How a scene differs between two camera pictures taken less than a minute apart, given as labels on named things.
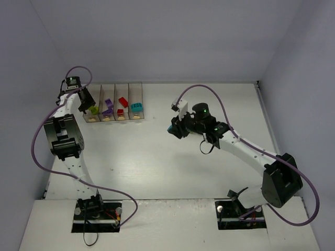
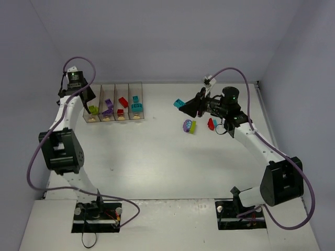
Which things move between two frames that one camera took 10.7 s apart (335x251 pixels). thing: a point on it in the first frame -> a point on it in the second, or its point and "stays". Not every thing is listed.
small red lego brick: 120,112 stays
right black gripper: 179,128 -> 199,105
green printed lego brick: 94,110 stays
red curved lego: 123,102 stays
